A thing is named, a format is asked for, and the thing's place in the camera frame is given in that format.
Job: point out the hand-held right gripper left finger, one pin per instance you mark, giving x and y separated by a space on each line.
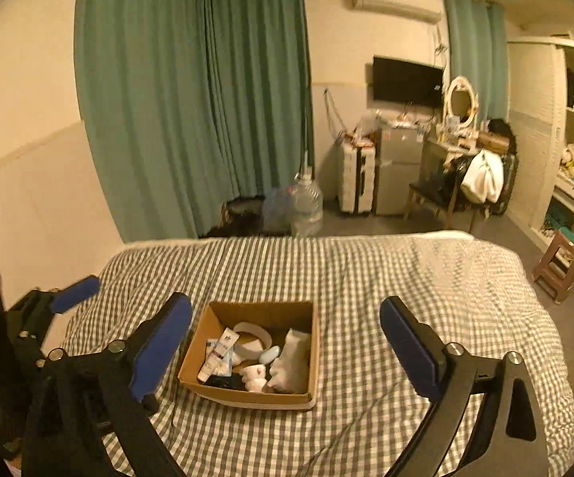
160 348

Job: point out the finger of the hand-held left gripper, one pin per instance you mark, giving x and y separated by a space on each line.
75 292

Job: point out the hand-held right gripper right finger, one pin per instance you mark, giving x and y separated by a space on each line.
408 348

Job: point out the blue white tissue packet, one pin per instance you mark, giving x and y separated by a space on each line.
219 362

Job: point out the white cream tube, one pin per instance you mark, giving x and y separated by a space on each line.
227 340

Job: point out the small black object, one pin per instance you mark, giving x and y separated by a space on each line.
224 382

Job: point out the white round band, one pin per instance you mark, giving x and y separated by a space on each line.
252 343

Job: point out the white plush toy blue star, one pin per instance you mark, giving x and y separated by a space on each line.
254 377

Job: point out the cardboard box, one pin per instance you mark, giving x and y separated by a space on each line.
247 397

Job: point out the light blue earbuds case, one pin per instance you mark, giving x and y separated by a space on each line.
270 354

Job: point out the white sock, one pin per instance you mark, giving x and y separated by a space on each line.
291 362

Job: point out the green white checkered blanket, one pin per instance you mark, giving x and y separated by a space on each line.
366 278

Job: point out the dark chair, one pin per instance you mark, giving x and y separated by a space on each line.
441 194

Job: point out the small wooden stool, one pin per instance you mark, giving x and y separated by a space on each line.
559 266

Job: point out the large clear water bottle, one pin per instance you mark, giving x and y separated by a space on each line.
306 206

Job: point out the small grey fridge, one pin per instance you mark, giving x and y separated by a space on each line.
398 169

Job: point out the white suitcase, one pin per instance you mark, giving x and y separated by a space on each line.
356 176

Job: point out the white towel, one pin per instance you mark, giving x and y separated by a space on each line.
483 176

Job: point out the dressing table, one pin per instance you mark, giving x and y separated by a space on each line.
438 151

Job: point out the wide green curtain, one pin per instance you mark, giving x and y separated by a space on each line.
192 99

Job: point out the black bag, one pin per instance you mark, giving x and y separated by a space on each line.
500 131

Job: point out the white oval vanity mirror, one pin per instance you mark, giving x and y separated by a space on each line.
462 100

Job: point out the narrow green curtain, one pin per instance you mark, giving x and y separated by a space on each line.
475 54

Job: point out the white air conditioner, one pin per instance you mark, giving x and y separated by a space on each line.
396 1

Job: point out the black wall television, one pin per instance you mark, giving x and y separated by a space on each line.
407 82

